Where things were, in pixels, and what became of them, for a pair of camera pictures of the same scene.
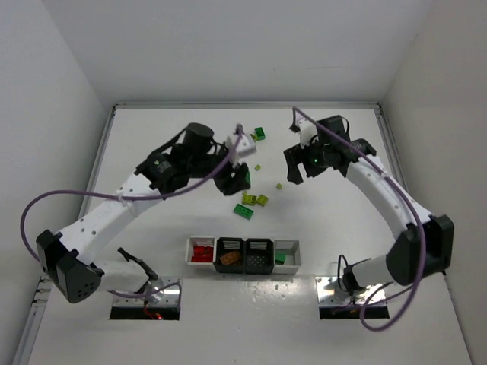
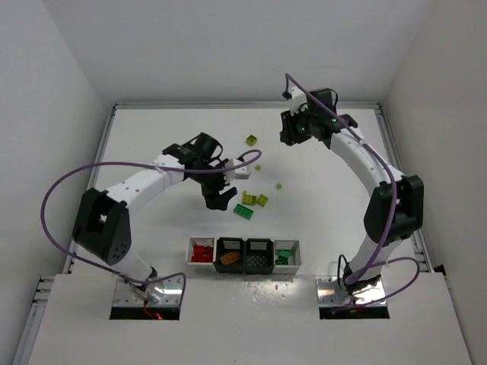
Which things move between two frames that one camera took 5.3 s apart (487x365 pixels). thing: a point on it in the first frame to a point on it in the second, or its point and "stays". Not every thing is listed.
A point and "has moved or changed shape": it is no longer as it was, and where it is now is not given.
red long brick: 202,258 stays
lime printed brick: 249,199 stays
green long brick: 243,211 stays
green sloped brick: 248,176 has moved or changed shape
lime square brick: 262,200 stays
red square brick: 203,251 stays
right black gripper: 295,157 to 288,129
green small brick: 280,257 has moved or changed shape
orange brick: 230,258 stays
